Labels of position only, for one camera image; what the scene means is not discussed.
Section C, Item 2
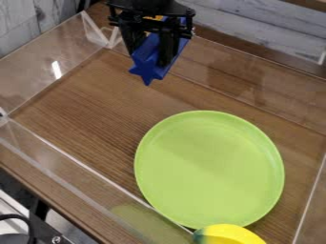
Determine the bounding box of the black metal stand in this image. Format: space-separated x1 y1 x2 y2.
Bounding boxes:
0 194 73 244

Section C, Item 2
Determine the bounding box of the yellow round object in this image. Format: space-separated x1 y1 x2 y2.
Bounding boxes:
194 224 266 244

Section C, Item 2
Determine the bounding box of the clear acrylic enclosure wall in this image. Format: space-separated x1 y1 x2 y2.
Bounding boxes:
0 10 326 244

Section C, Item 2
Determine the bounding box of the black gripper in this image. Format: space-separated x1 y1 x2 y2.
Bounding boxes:
105 0 196 67

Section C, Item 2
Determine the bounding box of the green plate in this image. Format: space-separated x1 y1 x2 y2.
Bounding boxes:
133 111 286 229

